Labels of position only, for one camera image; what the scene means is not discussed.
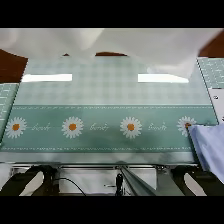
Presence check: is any light blue shirt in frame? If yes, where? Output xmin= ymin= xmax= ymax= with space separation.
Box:
xmin=187 ymin=123 xmax=224 ymax=185

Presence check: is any black cable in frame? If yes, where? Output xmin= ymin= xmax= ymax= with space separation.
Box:
xmin=53 ymin=176 xmax=87 ymax=197

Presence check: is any white shirt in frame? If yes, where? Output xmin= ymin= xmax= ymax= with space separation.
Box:
xmin=0 ymin=28 xmax=224 ymax=84

